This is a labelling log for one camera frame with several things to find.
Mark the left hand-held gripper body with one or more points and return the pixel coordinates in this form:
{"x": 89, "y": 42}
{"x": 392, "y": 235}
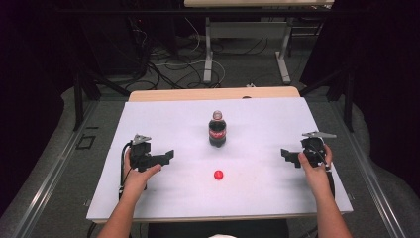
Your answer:
{"x": 140, "y": 155}

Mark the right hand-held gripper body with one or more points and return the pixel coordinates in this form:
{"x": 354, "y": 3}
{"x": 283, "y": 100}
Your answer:
{"x": 313, "y": 147}

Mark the cola bottle with red label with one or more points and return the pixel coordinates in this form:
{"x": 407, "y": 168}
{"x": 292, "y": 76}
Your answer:
{"x": 217, "y": 132}

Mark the red bottle cap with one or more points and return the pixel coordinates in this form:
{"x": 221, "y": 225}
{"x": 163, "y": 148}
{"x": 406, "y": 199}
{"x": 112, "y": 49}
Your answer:
{"x": 218, "y": 175}

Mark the person's left hand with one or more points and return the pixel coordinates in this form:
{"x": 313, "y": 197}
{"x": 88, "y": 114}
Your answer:
{"x": 137, "y": 181}

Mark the person's right hand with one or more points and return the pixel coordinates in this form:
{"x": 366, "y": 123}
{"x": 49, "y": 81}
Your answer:
{"x": 317, "y": 178}

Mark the white board table cover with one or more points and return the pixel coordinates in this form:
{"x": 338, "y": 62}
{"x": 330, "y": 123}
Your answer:
{"x": 185, "y": 191}

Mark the black metal stand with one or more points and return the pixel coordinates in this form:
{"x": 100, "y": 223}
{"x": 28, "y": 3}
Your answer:
{"x": 346, "y": 95}
{"x": 82, "y": 95}

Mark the wooden table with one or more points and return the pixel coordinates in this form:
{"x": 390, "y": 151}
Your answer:
{"x": 198, "y": 94}

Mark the person's dark clothing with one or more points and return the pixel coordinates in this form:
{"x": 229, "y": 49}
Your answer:
{"x": 198, "y": 229}

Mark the desk with white metal legs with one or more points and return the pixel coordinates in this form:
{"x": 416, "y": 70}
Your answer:
{"x": 246, "y": 29}

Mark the black floor hatch frame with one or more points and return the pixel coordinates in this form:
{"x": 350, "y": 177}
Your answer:
{"x": 85, "y": 142}

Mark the metal floor rail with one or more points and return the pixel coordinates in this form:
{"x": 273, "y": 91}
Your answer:
{"x": 373, "y": 185}
{"x": 49, "y": 178}

